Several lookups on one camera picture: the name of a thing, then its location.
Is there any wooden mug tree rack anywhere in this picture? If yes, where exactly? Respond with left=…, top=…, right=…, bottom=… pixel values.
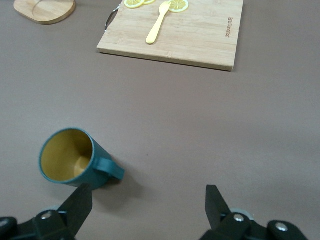
left=13, top=0, right=77, bottom=25

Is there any teal cup yellow inside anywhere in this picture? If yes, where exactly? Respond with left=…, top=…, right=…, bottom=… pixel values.
left=38, top=127, right=126, bottom=191

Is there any bamboo cutting board metal handle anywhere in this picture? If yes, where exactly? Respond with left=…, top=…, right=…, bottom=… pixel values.
left=96, top=0, right=245, bottom=73

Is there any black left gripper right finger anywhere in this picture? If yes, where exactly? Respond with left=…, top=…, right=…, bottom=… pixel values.
left=199, top=184, right=308, bottom=240

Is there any yellow plastic fork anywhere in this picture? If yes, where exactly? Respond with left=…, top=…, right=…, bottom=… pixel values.
left=145, top=1, right=173, bottom=45

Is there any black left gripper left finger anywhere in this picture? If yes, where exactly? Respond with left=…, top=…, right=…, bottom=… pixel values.
left=0, top=183, right=93, bottom=240

